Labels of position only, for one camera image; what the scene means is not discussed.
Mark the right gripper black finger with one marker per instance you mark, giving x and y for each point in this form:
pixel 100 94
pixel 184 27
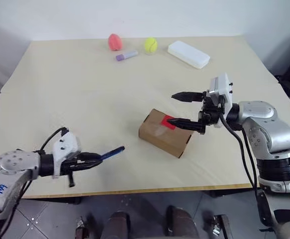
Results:
pixel 183 123
pixel 187 96

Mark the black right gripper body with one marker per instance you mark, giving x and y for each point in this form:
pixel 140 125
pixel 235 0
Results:
pixel 209 112

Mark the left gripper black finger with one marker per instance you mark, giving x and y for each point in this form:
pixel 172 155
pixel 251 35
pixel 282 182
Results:
pixel 91 155
pixel 90 164

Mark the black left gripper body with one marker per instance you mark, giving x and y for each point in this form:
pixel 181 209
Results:
pixel 68 167

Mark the blue cutter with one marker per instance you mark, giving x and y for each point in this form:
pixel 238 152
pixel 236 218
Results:
pixel 112 152

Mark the brown cardboard box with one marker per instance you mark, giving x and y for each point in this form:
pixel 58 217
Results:
pixel 159 135

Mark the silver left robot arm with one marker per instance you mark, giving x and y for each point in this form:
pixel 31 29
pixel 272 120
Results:
pixel 10 164

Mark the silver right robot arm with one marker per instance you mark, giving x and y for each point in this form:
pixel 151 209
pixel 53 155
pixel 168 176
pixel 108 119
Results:
pixel 271 134

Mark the red tape strip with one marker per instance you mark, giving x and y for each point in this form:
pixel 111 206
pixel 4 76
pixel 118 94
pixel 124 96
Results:
pixel 164 121

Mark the white plastic case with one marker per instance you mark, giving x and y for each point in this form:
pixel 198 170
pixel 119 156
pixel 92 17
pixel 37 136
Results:
pixel 188 53

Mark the metal clamp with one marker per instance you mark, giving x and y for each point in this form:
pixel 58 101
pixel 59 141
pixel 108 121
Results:
pixel 220 226
pixel 81 227

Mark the yellow tennis ball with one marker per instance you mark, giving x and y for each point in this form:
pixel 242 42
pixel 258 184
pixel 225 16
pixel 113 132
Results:
pixel 151 44

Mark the dark brown rounded shape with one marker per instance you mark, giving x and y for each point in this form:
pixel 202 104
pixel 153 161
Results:
pixel 117 225
pixel 182 222

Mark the purple and white glue stick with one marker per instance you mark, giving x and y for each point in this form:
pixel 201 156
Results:
pixel 127 55

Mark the pink foam peach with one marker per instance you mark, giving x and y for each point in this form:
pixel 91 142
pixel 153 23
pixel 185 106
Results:
pixel 115 42

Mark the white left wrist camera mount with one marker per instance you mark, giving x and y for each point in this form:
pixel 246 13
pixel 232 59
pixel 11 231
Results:
pixel 65 147

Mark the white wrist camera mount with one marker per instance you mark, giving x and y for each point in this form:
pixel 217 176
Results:
pixel 65 147
pixel 220 85

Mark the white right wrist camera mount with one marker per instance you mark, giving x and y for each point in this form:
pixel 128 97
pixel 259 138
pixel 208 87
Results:
pixel 220 85

